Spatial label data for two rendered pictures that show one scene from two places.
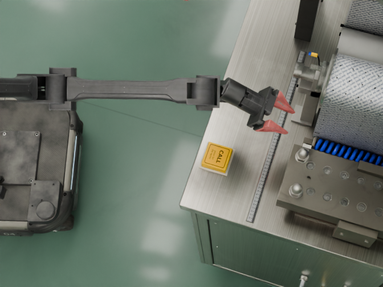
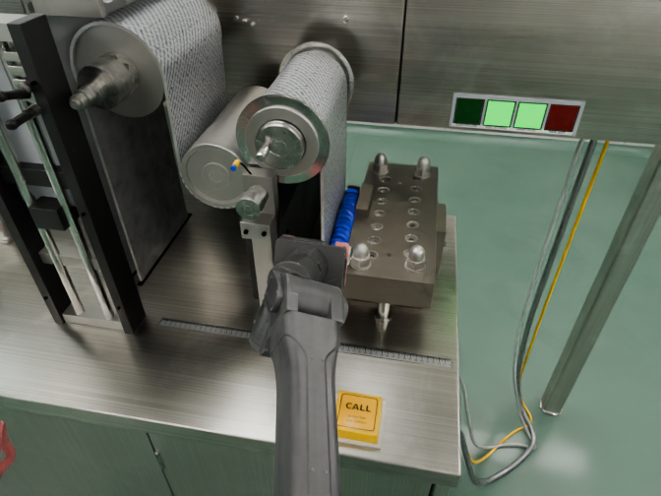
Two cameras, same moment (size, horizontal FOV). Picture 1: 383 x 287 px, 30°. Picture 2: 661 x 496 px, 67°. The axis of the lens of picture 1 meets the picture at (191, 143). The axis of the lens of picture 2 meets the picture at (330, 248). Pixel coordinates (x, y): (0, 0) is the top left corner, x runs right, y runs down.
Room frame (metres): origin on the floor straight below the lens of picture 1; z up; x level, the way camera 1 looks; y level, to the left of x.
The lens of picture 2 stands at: (0.81, 0.35, 1.60)
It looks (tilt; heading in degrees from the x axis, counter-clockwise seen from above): 39 degrees down; 254
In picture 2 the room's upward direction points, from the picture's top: straight up
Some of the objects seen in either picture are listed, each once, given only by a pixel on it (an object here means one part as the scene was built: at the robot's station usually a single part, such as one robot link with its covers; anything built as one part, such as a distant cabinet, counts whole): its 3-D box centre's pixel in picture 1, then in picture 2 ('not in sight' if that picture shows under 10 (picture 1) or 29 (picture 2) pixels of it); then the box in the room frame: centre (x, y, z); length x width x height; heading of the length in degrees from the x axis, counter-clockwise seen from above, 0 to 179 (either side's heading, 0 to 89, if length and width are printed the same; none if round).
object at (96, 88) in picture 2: not in sight; (86, 96); (0.95, -0.38, 1.33); 0.06 x 0.03 x 0.03; 63
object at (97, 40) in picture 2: not in sight; (156, 48); (0.85, -0.58, 1.33); 0.25 x 0.14 x 0.14; 63
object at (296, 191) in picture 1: (296, 189); (416, 256); (0.48, -0.25, 1.05); 0.04 x 0.04 x 0.04
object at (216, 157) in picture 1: (217, 157); (357, 415); (0.65, -0.07, 0.91); 0.07 x 0.07 x 0.02; 63
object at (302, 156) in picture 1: (302, 154); (361, 253); (0.57, -0.28, 1.05); 0.04 x 0.04 x 0.04
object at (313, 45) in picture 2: not in sight; (316, 82); (0.57, -0.57, 1.25); 0.15 x 0.01 x 0.15; 153
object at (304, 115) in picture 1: (308, 94); (264, 254); (0.73, -0.32, 1.05); 0.06 x 0.05 x 0.31; 63
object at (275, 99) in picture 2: (328, 78); (282, 141); (0.69, -0.34, 1.25); 0.15 x 0.01 x 0.15; 153
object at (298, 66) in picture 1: (298, 70); (250, 206); (0.75, -0.29, 1.18); 0.04 x 0.02 x 0.04; 153
